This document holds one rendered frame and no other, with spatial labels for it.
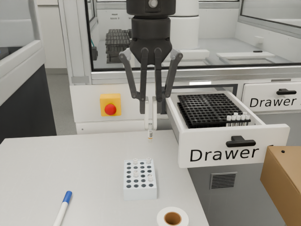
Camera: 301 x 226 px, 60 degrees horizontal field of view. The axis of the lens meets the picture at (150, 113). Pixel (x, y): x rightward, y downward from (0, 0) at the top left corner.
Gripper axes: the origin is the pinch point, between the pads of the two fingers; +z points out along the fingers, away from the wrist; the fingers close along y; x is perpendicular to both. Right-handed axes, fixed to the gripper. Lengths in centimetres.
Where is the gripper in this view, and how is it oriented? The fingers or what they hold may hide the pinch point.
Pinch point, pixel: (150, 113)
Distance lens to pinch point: 58.0
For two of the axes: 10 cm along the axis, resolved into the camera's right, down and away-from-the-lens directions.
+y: 10.0, -0.3, 0.7
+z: -0.1, 9.0, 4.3
